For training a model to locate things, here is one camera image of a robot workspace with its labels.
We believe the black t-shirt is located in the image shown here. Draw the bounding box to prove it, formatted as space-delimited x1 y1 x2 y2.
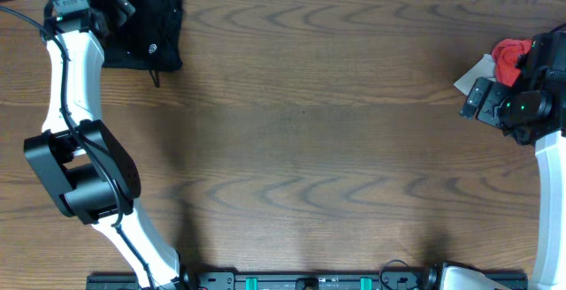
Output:
96 0 164 65

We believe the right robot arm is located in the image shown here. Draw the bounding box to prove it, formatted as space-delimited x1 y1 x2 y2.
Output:
455 27 565 289

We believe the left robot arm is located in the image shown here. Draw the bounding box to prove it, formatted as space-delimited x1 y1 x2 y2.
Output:
24 0 197 289

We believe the beige garment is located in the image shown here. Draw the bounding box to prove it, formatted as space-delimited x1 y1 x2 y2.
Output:
454 54 496 95

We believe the folded black garment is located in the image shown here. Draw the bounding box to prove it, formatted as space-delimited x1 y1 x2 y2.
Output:
103 0 183 88

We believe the red printed t-shirt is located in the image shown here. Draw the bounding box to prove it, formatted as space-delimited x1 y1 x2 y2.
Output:
492 39 532 87

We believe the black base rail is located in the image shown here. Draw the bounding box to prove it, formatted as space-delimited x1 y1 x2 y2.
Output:
86 261 527 290

